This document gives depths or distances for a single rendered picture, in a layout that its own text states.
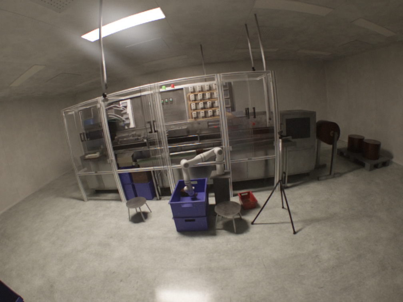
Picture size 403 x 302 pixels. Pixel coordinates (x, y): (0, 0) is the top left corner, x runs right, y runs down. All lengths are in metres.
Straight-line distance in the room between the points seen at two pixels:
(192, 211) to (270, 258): 0.96
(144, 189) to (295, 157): 2.55
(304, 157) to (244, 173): 1.08
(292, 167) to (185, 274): 2.35
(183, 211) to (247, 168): 1.38
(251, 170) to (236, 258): 1.60
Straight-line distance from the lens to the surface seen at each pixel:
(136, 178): 2.93
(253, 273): 1.70
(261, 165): 2.96
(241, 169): 2.91
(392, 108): 5.05
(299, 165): 3.20
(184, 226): 2.13
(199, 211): 1.97
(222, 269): 1.73
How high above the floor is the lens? 1.40
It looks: 15 degrees down
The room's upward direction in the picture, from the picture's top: 7 degrees counter-clockwise
